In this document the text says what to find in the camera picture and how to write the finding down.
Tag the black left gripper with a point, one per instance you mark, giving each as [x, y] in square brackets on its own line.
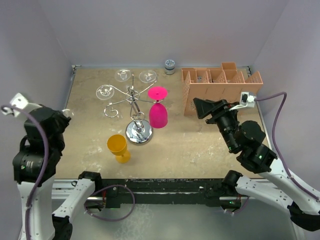
[64, 120]

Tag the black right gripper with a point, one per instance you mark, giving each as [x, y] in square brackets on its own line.
[204, 107]

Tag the pink plastic goblet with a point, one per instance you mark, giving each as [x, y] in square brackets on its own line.
[158, 115]

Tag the tall clear champagne flute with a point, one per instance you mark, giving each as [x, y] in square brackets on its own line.
[148, 76]

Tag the short clear wine glass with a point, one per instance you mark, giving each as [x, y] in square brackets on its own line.
[122, 75]

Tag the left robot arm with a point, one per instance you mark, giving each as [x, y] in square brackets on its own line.
[34, 169]

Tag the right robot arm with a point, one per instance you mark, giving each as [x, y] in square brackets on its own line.
[290, 194]

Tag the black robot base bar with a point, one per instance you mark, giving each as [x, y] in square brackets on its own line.
[202, 191]

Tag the chrome wine glass rack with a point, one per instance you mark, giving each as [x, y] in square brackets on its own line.
[139, 130]

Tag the peach plastic organizer box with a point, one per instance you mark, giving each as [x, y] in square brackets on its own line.
[216, 83]

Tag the small jar blue patterned lid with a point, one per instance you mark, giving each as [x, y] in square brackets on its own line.
[169, 67]

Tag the yellow plastic goblet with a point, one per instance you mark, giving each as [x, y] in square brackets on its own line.
[117, 145]

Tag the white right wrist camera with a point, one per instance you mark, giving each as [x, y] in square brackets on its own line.
[247, 100]

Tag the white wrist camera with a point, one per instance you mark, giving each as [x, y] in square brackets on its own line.
[21, 102]
[247, 100]

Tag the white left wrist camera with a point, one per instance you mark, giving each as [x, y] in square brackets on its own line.
[21, 102]

